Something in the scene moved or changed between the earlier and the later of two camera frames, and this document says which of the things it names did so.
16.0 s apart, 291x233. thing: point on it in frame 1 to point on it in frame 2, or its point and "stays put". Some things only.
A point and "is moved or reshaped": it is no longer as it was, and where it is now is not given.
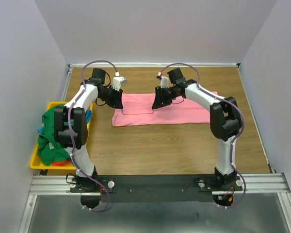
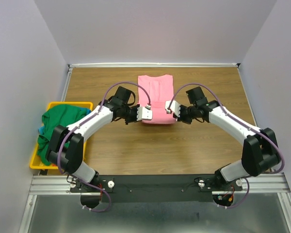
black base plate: [150, 188] stays put
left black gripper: [117, 102] to [135, 119]
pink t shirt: [137, 110] is moved or reshaped
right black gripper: [159, 101] to [181, 118]
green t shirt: [49, 151] stays put
